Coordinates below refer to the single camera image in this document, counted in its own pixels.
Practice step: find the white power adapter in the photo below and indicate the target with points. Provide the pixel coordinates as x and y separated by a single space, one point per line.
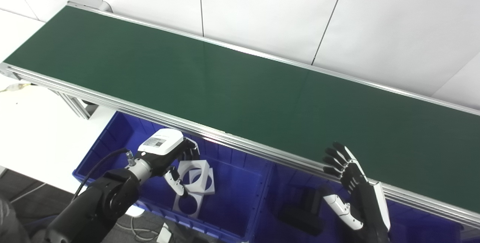
164 234

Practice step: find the green conveyor belt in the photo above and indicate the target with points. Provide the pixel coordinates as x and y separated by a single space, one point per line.
112 104
243 96

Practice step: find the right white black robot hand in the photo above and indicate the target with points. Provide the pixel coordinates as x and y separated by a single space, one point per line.
369 205

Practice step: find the aluminium conveyor leg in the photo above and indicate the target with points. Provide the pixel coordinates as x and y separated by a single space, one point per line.
75 106

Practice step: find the blue plastic bin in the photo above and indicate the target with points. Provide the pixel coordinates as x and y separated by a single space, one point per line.
240 194
420 220

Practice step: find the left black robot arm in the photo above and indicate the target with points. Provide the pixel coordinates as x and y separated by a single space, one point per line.
97 201

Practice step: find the grey conveyor end cover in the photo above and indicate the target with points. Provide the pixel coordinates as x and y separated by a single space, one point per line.
86 1

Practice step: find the white square part round hole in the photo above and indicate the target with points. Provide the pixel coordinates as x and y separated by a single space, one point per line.
210 187
197 163
176 208

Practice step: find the black plastic part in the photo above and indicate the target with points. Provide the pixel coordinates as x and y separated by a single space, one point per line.
296 218
313 201

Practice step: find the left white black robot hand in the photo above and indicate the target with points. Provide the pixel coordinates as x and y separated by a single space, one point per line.
161 141

